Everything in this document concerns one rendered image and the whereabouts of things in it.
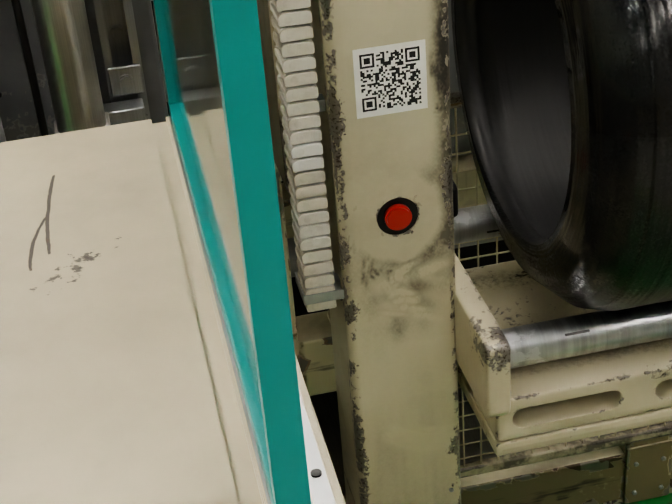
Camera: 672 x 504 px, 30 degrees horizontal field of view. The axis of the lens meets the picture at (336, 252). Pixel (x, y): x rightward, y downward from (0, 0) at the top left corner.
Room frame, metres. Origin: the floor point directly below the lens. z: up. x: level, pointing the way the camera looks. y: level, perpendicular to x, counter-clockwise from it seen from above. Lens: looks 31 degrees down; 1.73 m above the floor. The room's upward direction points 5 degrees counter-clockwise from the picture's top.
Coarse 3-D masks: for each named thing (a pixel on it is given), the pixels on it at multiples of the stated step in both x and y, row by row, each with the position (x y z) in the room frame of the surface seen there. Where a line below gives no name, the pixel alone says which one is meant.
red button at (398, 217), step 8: (392, 208) 1.17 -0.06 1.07; (400, 208) 1.17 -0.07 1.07; (408, 208) 1.17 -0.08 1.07; (384, 216) 1.17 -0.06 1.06; (392, 216) 1.17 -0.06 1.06; (400, 216) 1.17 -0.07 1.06; (408, 216) 1.17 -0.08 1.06; (392, 224) 1.17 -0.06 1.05; (400, 224) 1.17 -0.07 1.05; (408, 224) 1.17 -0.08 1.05
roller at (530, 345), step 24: (600, 312) 1.16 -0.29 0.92; (624, 312) 1.16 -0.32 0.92; (648, 312) 1.16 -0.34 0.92; (528, 336) 1.13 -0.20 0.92; (552, 336) 1.13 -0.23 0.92; (576, 336) 1.13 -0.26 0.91; (600, 336) 1.14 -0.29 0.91; (624, 336) 1.14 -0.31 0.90; (648, 336) 1.14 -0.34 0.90; (528, 360) 1.12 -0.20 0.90; (552, 360) 1.13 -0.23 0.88
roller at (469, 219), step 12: (456, 216) 1.41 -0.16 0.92; (468, 216) 1.41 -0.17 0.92; (480, 216) 1.41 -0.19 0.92; (492, 216) 1.41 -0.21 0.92; (456, 228) 1.40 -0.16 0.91; (468, 228) 1.40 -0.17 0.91; (480, 228) 1.40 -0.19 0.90; (492, 228) 1.40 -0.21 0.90; (456, 240) 1.40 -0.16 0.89; (468, 240) 1.40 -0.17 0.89
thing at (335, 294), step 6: (300, 288) 1.18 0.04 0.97; (312, 294) 1.17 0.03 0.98; (318, 294) 1.17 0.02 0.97; (324, 294) 1.17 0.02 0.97; (330, 294) 1.17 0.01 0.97; (336, 294) 1.17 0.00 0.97; (342, 294) 1.17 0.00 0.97; (306, 300) 1.16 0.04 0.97; (312, 300) 1.17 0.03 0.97; (318, 300) 1.17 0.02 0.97; (324, 300) 1.17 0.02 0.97; (330, 300) 1.17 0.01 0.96
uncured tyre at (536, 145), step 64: (512, 0) 1.56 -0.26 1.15; (576, 0) 1.11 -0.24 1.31; (640, 0) 1.07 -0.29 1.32; (512, 64) 1.54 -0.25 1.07; (576, 64) 1.10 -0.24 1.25; (640, 64) 1.05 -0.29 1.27; (512, 128) 1.49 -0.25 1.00; (576, 128) 1.09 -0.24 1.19; (640, 128) 1.03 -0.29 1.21; (512, 192) 1.41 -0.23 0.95; (576, 192) 1.09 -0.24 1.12; (640, 192) 1.03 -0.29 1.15; (576, 256) 1.09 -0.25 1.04; (640, 256) 1.04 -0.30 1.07
